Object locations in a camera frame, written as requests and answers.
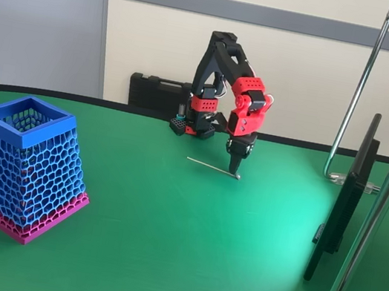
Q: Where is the blue and pink lattice basket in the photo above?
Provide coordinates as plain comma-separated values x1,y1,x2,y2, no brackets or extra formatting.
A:
0,90,107,256

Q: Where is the black screwdriver with teal ring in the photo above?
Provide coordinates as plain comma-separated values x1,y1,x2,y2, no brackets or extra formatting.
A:
175,102,188,122

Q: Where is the black perforated bit holder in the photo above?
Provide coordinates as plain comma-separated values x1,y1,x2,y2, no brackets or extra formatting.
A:
166,113,190,139

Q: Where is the grey wall rail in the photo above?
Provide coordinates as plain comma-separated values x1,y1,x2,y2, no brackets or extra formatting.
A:
108,0,389,53

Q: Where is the green table cloth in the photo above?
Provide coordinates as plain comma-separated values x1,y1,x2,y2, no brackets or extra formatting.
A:
0,80,389,291

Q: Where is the black plastic tool case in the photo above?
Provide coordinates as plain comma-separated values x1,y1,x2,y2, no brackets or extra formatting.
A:
125,71,195,117

